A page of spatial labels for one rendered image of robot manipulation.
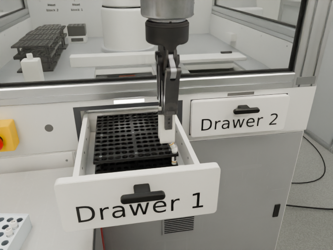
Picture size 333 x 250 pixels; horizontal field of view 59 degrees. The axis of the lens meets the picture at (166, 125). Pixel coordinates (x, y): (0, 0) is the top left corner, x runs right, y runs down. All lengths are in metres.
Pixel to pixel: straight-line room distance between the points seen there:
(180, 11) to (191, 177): 0.28
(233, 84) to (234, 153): 0.23
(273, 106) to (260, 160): 0.20
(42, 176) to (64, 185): 0.33
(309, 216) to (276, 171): 0.92
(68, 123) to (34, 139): 0.10
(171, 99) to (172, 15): 0.14
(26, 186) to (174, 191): 0.43
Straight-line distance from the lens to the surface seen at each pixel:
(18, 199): 0.80
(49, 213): 0.73
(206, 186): 0.56
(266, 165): 1.03
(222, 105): 0.83
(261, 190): 1.09
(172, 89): 0.50
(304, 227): 1.87
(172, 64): 0.49
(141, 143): 0.66
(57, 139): 0.85
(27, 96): 0.81
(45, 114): 0.82
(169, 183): 0.53
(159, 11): 0.48
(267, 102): 0.89
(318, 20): 0.91
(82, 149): 0.67
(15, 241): 0.66
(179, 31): 0.50
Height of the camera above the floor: 1.23
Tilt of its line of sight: 27 degrees down
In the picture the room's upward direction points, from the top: straight up
